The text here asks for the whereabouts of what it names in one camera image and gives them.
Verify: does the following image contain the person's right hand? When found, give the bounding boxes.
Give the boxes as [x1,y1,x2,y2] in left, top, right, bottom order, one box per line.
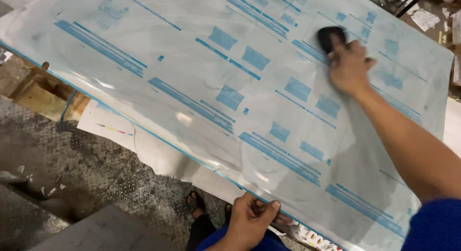
[326,34,377,97]

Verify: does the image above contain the person's left hand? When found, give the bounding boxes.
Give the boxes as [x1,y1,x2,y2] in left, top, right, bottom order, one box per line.
[225,192,293,251]

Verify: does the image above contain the black wiping sponge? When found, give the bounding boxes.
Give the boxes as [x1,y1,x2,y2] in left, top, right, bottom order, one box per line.
[317,26,348,54]

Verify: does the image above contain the blue printed metal printing plate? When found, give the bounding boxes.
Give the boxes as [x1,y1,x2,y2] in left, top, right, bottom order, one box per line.
[0,0,455,251]

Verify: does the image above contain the person's black trousers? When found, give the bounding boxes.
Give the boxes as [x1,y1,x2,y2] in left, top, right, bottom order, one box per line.
[186,213,217,251]

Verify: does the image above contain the colourful printed paper sheet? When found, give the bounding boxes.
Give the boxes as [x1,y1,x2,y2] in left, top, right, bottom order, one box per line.
[268,222,344,251]

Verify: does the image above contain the black metal table leg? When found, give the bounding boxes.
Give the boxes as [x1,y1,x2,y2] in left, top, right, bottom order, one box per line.
[395,0,428,18]

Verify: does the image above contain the crumpled white paper piece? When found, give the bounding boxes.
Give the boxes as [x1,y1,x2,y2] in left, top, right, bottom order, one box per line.
[410,8,441,32]

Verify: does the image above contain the white sheet with colour bar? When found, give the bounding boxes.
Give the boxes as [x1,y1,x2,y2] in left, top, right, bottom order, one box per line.
[77,99,253,205]

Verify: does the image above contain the white paper pile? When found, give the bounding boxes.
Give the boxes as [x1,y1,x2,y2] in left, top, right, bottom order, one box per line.
[442,98,461,159]

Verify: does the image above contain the grey flat board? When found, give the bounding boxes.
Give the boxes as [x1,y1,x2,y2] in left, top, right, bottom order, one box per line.
[28,204,182,251]

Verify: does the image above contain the white paper scraps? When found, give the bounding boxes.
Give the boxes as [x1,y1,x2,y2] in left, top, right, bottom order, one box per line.
[16,165,67,197]

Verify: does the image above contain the wooden pallet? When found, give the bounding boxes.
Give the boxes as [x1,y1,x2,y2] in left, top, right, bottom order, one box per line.
[0,54,91,123]

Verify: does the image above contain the blue plastic strap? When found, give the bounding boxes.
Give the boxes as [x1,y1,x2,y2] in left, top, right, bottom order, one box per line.
[58,89,78,131]

